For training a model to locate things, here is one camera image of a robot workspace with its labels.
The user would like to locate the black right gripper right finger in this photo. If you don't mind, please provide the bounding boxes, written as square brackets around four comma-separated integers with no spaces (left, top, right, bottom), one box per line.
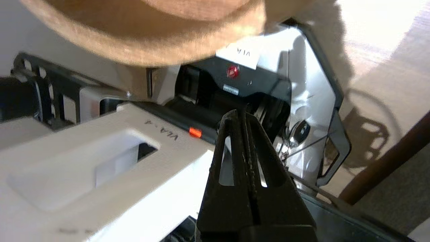
[244,112,318,242]

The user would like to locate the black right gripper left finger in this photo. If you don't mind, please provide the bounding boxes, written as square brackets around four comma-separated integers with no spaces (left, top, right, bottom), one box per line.
[196,109,253,242]

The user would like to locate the curved wooden table drawer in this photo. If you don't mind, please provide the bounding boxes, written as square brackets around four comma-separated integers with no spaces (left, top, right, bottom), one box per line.
[19,0,266,68]

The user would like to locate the white and black robot base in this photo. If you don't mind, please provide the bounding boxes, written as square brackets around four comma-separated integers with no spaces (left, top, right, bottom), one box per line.
[0,24,414,242]

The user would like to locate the dark brown bed base trim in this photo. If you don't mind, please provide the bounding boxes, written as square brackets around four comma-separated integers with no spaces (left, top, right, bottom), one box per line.
[339,111,430,205]

